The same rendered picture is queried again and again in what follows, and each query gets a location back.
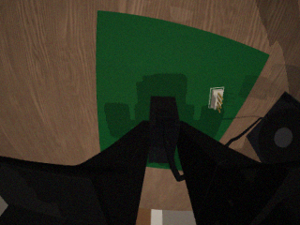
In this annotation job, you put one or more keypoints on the green circuit board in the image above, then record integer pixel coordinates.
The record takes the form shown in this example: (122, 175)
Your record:
(139, 57)

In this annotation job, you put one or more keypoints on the black square panel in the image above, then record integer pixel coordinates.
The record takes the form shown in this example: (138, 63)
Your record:
(277, 139)

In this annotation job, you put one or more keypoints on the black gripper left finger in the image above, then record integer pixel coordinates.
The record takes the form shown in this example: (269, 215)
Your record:
(104, 190)

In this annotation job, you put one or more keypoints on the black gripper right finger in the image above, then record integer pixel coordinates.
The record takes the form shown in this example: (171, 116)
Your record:
(227, 188)

